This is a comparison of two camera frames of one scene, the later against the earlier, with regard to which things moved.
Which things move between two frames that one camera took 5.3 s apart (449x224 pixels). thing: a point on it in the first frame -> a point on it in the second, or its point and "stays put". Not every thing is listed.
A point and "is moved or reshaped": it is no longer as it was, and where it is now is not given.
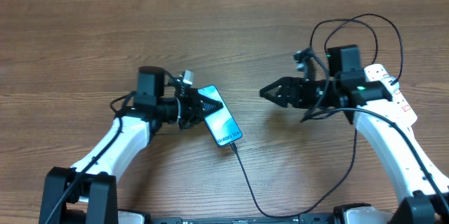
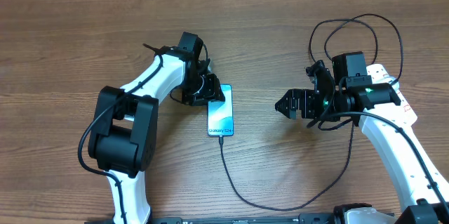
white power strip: (403, 110) stays put
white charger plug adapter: (389, 79) stays put
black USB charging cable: (351, 154) -> (325, 50)
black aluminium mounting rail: (303, 218) stays put
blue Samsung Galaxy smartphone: (221, 122) is moved or reshaped
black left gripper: (196, 101) -> (210, 92)
